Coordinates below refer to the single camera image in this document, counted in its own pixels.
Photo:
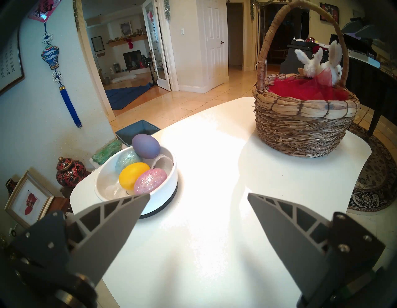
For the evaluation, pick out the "framed red artwork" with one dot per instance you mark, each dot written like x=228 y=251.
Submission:
x=29 y=201

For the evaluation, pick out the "white plush bunny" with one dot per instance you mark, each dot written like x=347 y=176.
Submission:
x=335 y=62

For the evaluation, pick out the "pink glitter easter egg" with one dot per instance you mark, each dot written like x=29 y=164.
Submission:
x=150 y=181

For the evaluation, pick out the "blue vase knot hanging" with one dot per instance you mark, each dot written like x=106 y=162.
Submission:
x=50 y=57

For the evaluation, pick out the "purple easter egg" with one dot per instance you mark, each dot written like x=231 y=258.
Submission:
x=145 y=146

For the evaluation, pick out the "oriental patterned round rug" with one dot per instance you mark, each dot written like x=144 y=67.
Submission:
x=375 y=177

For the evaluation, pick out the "dark red patterned egg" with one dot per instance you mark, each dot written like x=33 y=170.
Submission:
x=310 y=40

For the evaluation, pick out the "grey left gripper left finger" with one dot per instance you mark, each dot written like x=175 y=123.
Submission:
x=99 y=239

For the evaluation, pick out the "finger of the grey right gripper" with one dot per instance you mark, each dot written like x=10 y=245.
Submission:
x=372 y=32
x=356 y=25

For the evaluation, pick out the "small dark vase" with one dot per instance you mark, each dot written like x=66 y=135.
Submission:
x=11 y=184

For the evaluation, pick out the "blue glitter easter egg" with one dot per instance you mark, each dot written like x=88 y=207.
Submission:
x=125 y=160

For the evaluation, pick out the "red tulle cloth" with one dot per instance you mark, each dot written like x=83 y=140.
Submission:
x=297 y=90

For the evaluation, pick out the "white folded cloth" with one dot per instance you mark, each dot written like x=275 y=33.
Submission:
x=94 y=163

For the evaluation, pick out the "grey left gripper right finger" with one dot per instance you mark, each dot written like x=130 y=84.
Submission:
x=297 y=245

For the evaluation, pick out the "blue floor rug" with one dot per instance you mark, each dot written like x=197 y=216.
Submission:
x=124 y=96

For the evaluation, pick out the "framed chinese calligraphy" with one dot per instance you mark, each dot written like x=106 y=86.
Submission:
x=9 y=62

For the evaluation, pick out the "black fireplace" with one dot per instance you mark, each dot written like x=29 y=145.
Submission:
x=132 y=60

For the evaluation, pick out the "small brown wooden stool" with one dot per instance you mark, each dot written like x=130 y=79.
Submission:
x=59 y=205

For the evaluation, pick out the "red fu diamond poster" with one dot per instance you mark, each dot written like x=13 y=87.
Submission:
x=43 y=9

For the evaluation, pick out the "light framed wall picture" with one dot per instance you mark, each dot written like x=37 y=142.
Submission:
x=126 y=28

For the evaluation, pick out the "white fluffy pet bed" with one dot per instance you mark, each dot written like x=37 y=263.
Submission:
x=124 y=78

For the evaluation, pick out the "yellow easter egg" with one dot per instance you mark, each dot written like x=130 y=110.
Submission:
x=131 y=175

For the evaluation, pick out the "white glass french door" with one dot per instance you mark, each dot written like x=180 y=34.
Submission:
x=156 y=46

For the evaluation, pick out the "dark framed wall picture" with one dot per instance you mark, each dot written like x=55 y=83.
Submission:
x=328 y=13

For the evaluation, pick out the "white round bowl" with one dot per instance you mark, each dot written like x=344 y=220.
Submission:
x=161 y=198

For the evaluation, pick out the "blue fabric storage box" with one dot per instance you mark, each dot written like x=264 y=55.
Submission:
x=130 y=133

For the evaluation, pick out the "green jade stone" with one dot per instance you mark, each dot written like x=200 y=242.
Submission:
x=105 y=153

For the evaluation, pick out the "red christmas stocking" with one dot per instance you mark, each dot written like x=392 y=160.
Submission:
x=129 y=44

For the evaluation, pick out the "black framed wall picture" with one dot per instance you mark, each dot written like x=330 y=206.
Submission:
x=97 y=44

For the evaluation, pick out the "red black ceramic jar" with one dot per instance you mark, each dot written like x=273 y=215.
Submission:
x=69 y=174

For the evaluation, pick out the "white panel door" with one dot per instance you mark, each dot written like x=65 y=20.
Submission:
x=215 y=46

